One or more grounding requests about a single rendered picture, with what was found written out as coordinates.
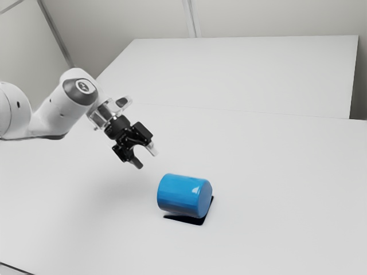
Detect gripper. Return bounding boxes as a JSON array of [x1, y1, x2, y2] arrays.
[[104, 115, 160, 170]]

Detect blue mug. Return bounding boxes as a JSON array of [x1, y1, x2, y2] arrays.
[[156, 172, 213, 218]]

